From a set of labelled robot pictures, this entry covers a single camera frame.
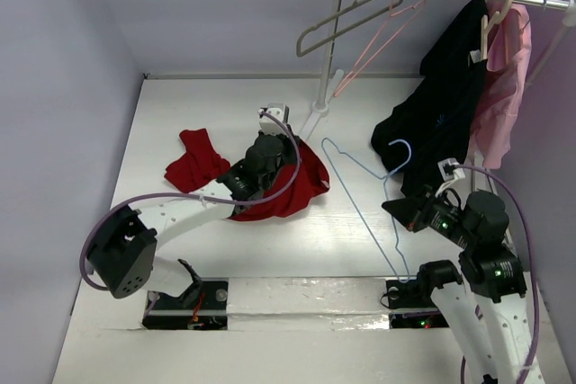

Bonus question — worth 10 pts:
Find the white clothes rack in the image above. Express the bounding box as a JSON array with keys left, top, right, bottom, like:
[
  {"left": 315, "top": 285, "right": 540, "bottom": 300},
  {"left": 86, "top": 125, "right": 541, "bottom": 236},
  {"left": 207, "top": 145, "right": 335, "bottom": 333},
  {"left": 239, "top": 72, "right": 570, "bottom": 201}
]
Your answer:
[{"left": 296, "top": 0, "right": 576, "bottom": 205}]

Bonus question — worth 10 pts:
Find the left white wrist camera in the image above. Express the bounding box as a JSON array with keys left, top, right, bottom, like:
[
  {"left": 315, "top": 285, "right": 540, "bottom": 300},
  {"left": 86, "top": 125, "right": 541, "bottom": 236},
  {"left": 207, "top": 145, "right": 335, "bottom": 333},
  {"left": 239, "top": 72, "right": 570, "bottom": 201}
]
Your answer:
[{"left": 258, "top": 103, "right": 290, "bottom": 135}]

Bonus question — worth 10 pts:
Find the red t shirt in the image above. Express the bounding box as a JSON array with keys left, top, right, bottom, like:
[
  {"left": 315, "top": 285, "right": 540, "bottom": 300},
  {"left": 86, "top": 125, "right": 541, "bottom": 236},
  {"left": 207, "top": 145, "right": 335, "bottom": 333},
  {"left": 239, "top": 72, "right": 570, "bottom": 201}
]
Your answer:
[{"left": 165, "top": 129, "right": 330, "bottom": 222}]

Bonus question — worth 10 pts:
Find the black t shirt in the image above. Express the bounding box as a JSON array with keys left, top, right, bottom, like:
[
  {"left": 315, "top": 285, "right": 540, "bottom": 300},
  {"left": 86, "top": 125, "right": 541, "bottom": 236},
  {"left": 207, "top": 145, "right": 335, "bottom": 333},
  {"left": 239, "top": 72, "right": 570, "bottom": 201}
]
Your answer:
[{"left": 371, "top": 0, "right": 488, "bottom": 196}]

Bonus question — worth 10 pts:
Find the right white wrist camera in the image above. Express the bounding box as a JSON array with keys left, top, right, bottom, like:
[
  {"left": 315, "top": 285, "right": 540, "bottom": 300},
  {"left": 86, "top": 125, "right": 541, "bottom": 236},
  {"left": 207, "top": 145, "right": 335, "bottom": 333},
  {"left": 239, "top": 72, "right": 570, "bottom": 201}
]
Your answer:
[{"left": 436, "top": 158, "right": 465, "bottom": 196}]

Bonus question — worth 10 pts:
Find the grey plastic hanger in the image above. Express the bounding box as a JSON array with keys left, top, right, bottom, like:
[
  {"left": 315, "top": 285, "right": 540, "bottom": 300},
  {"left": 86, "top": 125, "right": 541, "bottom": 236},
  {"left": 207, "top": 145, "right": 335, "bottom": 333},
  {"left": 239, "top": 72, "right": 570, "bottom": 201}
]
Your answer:
[{"left": 295, "top": 0, "right": 404, "bottom": 58}]

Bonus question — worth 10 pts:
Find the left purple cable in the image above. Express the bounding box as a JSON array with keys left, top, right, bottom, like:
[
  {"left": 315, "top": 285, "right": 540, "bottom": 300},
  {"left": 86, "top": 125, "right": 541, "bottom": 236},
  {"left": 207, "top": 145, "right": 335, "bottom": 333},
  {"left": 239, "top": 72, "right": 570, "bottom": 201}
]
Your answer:
[{"left": 79, "top": 109, "right": 302, "bottom": 326}]

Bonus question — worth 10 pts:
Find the pink wire hanger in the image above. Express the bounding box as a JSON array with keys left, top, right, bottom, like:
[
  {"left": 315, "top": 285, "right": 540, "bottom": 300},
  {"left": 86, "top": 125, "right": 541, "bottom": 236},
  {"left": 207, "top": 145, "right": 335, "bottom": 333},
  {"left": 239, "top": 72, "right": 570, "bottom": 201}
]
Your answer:
[{"left": 333, "top": 0, "right": 427, "bottom": 97}]

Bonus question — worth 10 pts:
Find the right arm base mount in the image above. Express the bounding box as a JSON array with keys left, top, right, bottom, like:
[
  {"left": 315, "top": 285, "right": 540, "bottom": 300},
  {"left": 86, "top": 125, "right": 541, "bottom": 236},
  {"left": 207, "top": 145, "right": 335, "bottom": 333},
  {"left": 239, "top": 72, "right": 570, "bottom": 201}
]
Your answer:
[{"left": 380, "top": 279, "right": 448, "bottom": 329}]

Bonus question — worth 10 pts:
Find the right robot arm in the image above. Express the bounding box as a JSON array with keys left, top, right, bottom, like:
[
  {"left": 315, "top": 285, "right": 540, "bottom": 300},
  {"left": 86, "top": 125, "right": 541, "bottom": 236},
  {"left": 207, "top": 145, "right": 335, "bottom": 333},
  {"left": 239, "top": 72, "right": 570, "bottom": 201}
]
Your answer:
[{"left": 382, "top": 191, "right": 544, "bottom": 383}]

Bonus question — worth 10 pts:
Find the blue wire hanger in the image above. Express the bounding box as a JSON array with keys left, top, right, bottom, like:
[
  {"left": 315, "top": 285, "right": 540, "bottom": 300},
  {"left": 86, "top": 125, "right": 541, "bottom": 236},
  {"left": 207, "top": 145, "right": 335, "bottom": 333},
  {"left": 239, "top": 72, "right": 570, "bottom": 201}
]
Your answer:
[{"left": 319, "top": 137, "right": 413, "bottom": 283}]

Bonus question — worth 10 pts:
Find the pink shirt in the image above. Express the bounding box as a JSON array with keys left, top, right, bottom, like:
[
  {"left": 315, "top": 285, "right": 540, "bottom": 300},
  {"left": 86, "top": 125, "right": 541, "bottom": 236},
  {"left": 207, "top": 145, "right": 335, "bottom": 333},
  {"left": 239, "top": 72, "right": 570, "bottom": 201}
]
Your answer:
[{"left": 469, "top": 0, "right": 532, "bottom": 169}]

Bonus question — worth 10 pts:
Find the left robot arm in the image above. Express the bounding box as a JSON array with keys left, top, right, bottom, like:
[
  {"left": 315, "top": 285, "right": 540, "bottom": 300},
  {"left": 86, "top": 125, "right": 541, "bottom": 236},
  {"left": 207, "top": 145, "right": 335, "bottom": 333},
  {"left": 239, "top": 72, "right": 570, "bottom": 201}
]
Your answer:
[{"left": 79, "top": 132, "right": 302, "bottom": 308}]

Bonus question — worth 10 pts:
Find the wooden hanger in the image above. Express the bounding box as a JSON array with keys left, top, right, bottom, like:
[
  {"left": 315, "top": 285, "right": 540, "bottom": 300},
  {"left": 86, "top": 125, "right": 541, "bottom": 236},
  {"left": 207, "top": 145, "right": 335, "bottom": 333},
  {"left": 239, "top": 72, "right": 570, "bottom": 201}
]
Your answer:
[{"left": 480, "top": 0, "right": 514, "bottom": 60}]

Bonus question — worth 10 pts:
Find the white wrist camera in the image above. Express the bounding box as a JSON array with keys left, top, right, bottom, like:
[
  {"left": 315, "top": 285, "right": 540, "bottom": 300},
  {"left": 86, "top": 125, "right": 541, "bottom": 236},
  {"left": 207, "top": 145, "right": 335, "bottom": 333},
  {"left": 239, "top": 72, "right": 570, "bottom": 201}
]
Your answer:
[
  {"left": 436, "top": 158, "right": 465, "bottom": 196},
  {"left": 258, "top": 103, "right": 290, "bottom": 135}
]

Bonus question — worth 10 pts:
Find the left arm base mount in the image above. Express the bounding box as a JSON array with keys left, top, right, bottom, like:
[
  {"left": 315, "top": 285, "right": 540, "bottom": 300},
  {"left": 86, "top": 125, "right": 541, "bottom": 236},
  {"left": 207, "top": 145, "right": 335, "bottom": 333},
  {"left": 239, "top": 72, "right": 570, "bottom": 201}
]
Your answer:
[{"left": 142, "top": 259, "right": 229, "bottom": 331}]

